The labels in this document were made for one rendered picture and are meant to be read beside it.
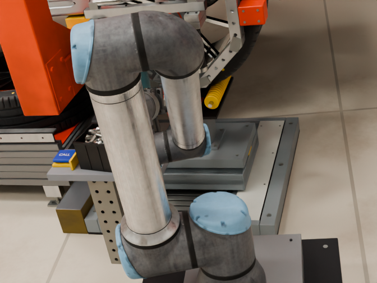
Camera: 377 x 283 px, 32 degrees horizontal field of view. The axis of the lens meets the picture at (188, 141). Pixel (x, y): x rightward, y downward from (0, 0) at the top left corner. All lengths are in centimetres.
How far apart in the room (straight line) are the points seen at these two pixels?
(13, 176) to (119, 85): 180
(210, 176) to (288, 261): 90
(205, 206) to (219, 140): 114
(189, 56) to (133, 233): 51
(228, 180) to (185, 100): 125
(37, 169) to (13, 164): 12
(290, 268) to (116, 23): 91
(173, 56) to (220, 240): 55
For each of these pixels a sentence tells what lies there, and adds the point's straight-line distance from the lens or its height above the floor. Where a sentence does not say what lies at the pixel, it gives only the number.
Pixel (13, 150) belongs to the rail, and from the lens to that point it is 294.
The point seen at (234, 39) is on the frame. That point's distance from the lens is 234.
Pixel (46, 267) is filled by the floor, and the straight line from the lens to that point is 271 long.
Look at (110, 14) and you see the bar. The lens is 222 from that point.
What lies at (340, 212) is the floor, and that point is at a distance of 268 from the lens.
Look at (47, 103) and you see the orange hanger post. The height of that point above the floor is 58.
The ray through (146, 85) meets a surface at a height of 65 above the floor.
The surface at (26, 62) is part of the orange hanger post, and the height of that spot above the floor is 76.
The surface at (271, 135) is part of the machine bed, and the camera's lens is 306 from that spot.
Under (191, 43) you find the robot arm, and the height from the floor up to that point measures 117.
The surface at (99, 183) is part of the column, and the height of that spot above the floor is 39.
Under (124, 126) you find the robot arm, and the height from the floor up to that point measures 102.
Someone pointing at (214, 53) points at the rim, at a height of 67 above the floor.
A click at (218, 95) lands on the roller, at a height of 53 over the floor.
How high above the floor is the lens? 164
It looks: 30 degrees down
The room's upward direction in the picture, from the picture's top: 11 degrees counter-clockwise
